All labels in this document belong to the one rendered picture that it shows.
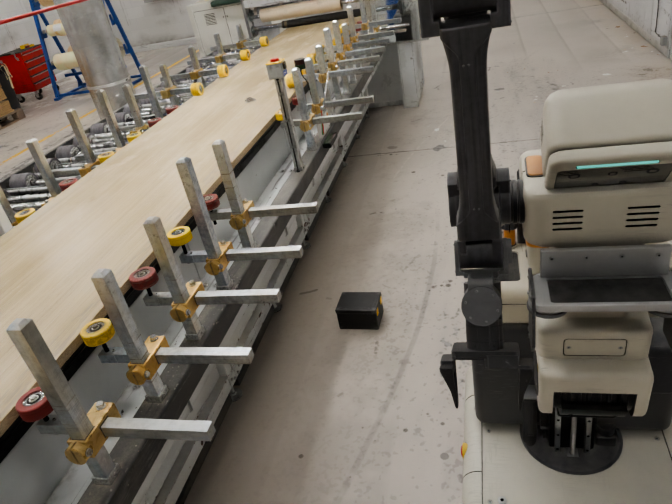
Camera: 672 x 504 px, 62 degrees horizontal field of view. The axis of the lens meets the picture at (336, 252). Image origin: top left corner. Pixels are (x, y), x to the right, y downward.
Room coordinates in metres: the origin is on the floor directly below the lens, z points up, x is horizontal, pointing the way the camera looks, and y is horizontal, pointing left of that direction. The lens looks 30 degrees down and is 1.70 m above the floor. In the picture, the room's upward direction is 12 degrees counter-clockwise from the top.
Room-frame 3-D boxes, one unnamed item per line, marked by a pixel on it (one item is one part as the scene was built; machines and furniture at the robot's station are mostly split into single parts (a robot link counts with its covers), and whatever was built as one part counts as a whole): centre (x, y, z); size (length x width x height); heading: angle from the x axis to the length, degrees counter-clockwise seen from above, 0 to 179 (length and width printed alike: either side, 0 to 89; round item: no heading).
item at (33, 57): (10.38, 4.54, 0.41); 0.76 x 0.48 x 0.81; 169
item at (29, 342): (0.92, 0.62, 0.92); 0.04 x 0.04 x 0.48; 72
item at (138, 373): (1.18, 0.54, 0.81); 0.14 x 0.06 x 0.05; 162
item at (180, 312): (1.42, 0.46, 0.81); 0.14 x 0.06 x 0.05; 162
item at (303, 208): (1.89, 0.24, 0.83); 0.43 x 0.03 x 0.04; 72
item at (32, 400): (1.00, 0.73, 0.85); 0.08 x 0.08 x 0.11
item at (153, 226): (1.40, 0.47, 0.87); 0.04 x 0.04 x 0.48; 72
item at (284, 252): (1.65, 0.32, 0.80); 0.43 x 0.03 x 0.04; 72
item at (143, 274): (1.47, 0.58, 0.85); 0.08 x 0.08 x 0.11
